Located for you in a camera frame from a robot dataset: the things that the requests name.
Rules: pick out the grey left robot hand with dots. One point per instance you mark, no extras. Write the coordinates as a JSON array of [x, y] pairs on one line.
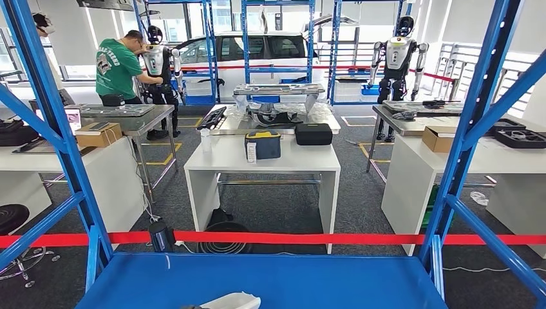
[[194, 307]]

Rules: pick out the white curved plastic shell part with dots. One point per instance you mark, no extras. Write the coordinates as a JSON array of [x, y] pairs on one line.
[[234, 302]]

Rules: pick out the blue metal shelf rack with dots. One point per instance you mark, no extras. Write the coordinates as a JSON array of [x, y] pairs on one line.
[[256, 281], [335, 51], [210, 51], [244, 42]]

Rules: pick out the black curved car part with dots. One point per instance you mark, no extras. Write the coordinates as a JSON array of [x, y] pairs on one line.
[[273, 118]]

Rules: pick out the grey metal car part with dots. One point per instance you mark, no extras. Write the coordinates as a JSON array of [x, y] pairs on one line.
[[277, 89], [115, 110], [405, 107]]

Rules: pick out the small black part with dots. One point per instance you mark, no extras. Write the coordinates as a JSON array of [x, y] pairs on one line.
[[434, 103]]

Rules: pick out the red barrier tape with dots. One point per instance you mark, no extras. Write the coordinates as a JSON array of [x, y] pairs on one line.
[[435, 76], [298, 238]]

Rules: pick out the white desk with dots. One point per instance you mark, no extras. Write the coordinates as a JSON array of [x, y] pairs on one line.
[[115, 183], [409, 183], [226, 160]]

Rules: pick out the small white box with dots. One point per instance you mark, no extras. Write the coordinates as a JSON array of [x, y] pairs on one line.
[[251, 153]]

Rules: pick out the white plastic bottle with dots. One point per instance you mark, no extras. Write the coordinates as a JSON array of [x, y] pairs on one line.
[[205, 143]]

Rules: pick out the navy yellow tool bag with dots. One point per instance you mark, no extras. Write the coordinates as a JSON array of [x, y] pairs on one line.
[[265, 148]]

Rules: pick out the black slotted tray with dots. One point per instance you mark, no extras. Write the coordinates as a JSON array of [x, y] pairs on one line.
[[212, 118]]

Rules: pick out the brown cardboard box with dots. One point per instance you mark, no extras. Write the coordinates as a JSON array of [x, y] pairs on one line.
[[97, 138], [434, 140]]

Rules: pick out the black smartphone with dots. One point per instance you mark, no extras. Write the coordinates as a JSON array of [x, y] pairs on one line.
[[98, 126]]

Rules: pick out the black round stool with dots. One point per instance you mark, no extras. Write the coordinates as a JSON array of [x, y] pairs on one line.
[[10, 215]]

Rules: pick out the black hard case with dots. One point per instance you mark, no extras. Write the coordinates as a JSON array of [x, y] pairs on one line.
[[313, 134]]

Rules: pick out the black pouch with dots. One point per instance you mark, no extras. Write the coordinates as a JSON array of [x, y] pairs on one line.
[[113, 100]]

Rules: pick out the open laptop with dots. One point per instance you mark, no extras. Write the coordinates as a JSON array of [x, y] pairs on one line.
[[71, 119]]

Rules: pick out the white car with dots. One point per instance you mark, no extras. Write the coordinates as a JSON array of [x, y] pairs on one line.
[[226, 81]]

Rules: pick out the clear plastic sheet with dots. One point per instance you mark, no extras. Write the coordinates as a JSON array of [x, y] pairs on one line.
[[320, 113]]

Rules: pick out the black bag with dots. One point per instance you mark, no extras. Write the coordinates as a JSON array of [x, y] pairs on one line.
[[15, 134]]

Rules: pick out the black white humanoid robot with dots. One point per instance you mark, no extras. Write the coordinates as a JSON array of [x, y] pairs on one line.
[[397, 55], [155, 59]]

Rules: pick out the person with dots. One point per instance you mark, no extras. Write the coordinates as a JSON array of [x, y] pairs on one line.
[[42, 23], [115, 68]]

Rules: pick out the green plastic crate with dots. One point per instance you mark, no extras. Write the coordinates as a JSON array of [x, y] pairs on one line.
[[428, 211]]

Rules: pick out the blue plastic bin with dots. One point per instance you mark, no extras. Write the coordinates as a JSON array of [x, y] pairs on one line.
[[370, 90]]

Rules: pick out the black glove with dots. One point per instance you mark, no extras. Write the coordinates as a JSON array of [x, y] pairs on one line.
[[405, 115]]

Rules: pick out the clear plastic bag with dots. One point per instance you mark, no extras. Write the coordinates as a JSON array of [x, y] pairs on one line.
[[478, 198]]

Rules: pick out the black plastic tray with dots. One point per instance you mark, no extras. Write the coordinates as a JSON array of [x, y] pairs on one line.
[[533, 144], [495, 127]]

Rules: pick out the white metal railing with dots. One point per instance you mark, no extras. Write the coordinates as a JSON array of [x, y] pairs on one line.
[[448, 57]]

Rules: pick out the black barrier post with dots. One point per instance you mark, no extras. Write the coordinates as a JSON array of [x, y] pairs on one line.
[[161, 236]]

